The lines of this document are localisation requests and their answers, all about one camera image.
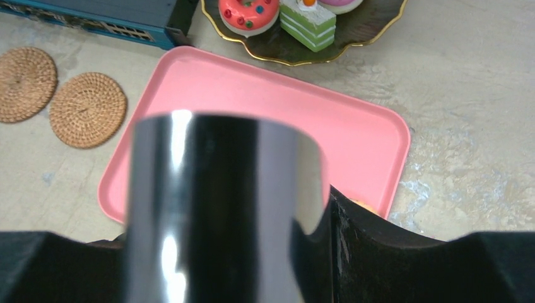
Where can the pink serving tray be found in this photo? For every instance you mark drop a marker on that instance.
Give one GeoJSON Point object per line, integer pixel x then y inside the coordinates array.
{"type": "Point", "coordinates": [366, 144]}

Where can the blue network switch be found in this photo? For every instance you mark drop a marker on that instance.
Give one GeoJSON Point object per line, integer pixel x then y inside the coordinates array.
{"type": "Point", "coordinates": [160, 23]}

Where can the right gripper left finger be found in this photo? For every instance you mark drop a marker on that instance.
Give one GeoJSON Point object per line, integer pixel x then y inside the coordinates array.
{"type": "Point", "coordinates": [47, 267]}

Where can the woven rattan coaster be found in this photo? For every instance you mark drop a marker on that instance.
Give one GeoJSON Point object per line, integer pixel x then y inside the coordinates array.
{"type": "Point", "coordinates": [28, 82]}
{"type": "Point", "coordinates": [87, 110]}

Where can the three-tier dark cake stand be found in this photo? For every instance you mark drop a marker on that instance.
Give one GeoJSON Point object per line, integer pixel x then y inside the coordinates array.
{"type": "Point", "coordinates": [360, 27]}

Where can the woven rattan coaster right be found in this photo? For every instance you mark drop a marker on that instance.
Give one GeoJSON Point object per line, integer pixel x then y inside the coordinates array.
{"type": "Point", "coordinates": [87, 110]}

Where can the woven rattan coaster left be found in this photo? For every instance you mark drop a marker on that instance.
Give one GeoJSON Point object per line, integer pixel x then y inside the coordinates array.
{"type": "Point", "coordinates": [28, 82]}

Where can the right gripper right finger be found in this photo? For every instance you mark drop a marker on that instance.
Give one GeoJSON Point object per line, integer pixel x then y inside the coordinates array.
{"type": "Point", "coordinates": [357, 256]}

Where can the golden bread bun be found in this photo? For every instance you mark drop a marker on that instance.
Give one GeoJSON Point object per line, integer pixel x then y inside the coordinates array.
{"type": "Point", "coordinates": [365, 206]}

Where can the green matcha cake bar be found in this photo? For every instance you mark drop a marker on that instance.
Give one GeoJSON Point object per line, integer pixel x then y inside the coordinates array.
{"type": "Point", "coordinates": [308, 22]}

